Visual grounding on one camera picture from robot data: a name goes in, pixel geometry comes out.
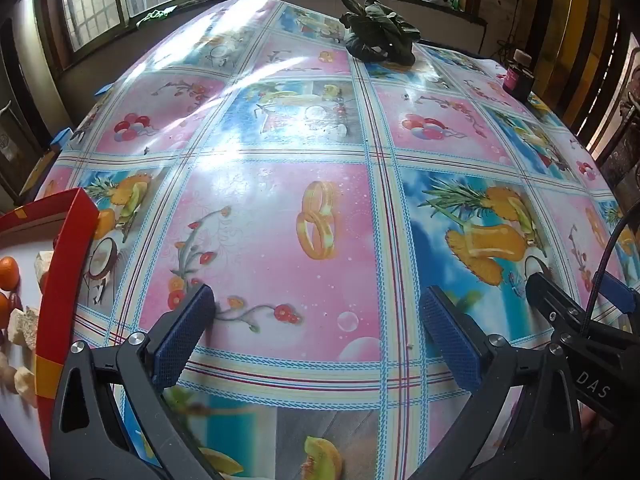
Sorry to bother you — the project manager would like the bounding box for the large yam chunk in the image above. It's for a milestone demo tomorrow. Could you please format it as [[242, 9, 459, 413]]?
[[7, 307, 38, 348]]

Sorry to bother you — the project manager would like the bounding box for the window with metal bars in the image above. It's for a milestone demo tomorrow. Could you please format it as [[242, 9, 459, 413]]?
[[47, 0, 466, 68]]

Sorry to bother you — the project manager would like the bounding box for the dark green leafy vegetable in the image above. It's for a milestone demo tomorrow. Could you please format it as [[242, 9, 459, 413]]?
[[338, 0, 421, 66]]

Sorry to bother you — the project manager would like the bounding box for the red cardboard box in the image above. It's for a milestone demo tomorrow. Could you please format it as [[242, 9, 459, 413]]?
[[0, 187, 101, 413]]

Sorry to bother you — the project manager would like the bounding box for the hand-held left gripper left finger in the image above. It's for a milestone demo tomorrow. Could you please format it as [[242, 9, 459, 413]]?
[[47, 282, 223, 480]]

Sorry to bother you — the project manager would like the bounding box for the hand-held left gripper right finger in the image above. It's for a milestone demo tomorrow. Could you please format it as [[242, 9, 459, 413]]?
[[410, 285, 583, 480]]

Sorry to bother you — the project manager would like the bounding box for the dark bottle with pink label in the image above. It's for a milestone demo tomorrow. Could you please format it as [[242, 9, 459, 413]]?
[[502, 49, 536, 102]]

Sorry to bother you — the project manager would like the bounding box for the small yam chunk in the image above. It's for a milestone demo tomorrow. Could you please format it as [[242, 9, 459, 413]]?
[[34, 250, 55, 291]]

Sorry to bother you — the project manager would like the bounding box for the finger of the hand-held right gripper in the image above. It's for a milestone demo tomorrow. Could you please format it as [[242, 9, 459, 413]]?
[[594, 269, 640, 331], [525, 271, 592, 333]]

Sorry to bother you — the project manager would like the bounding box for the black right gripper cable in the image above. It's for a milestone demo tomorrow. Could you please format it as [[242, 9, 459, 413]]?
[[582, 205, 640, 333]]

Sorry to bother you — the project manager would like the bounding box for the sugarcane piece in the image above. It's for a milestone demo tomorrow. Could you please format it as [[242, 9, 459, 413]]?
[[0, 352, 16, 393], [15, 366, 38, 406]]

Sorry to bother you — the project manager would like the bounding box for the green cloth on windowsill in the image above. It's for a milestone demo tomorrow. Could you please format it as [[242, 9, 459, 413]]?
[[135, 6, 178, 28]]

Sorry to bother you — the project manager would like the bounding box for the yellow wooden panel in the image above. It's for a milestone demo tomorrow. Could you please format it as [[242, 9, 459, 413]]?
[[540, 0, 628, 131]]

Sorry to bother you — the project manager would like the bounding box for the printed plastic tablecloth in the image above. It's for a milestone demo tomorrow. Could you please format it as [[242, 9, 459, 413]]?
[[30, 0, 640, 480]]

